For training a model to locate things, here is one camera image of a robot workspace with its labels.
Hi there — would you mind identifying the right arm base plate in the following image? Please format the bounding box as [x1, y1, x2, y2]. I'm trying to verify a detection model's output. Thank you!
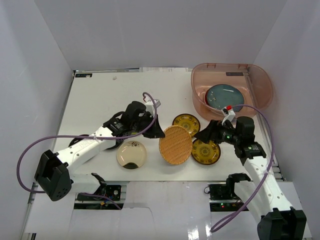
[203, 182, 244, 213]

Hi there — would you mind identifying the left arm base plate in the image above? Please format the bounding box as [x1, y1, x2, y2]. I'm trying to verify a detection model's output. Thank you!
[73, 183, 123, 210]

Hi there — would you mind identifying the woven bamboo plate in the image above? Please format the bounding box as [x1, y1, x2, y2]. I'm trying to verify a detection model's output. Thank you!
[158, 125, 193, 165]

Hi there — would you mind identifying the black plate right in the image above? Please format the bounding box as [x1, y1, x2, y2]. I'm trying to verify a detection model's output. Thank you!
[105, 139, 124, 151]

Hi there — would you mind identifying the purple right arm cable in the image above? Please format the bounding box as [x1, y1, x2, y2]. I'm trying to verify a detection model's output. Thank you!
[211, 104, 274, 233]

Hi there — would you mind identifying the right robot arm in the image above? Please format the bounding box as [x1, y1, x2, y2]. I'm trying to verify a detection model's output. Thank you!
[195, 116, 307, 240]

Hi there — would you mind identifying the blue floral ceramic plate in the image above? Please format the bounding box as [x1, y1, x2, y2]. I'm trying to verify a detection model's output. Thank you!
[208, 84, 245, 110]

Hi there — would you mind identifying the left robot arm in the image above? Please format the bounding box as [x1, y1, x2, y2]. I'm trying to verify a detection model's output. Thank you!
[34, 99, 165, 202]

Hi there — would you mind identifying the yellow patterned plate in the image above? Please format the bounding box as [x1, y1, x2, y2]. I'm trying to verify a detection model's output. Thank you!
[191, 139, 221, 165]
[172, 113, 201, 138]

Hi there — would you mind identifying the red and teal plate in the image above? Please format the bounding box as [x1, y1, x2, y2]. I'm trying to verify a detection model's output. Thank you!
[203, 90, 212, 106]

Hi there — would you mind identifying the pink translucent plastic bin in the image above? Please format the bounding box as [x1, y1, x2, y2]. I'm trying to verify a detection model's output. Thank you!
[191, 63, 274, 121]

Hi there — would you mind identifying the black label sticker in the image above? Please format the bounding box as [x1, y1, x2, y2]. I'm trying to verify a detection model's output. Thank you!
[74, 73, 93, 78]

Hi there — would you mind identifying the black plate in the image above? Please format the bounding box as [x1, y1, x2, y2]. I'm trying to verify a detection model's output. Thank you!
[105, 139, 124, 151]
[68, 134, 89, 148]

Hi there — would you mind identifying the black plate left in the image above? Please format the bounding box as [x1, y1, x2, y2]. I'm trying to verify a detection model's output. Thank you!
[68, 134, 89, 148]

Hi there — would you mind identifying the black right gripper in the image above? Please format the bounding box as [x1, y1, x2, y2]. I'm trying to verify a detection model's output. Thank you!
[194, 120, 241, 146]

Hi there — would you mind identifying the cream ceramic plate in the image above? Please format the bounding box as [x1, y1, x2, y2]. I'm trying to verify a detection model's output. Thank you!
[116, 140, 147, 170]

